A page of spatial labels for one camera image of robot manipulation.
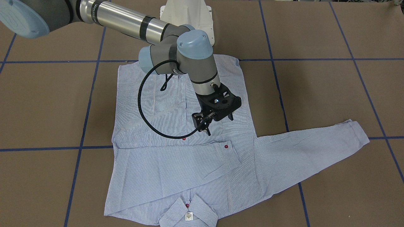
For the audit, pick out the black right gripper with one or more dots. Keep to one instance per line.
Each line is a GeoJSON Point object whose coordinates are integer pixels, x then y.
{"type": "Point", "coordinates": [202, 105]}

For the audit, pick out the light blue striped shirt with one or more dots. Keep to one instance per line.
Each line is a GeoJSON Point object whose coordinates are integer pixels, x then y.
{"type": "Point", "coordinates": [196, 181]}

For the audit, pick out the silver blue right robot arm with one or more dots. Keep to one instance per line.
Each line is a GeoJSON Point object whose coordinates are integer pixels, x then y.
{"type": "Point", "coordinates": [174, 50]}

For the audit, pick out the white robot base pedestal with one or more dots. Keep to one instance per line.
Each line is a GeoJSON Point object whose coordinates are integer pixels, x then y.
{"type": "Point", "coordinates": [192, 12]}

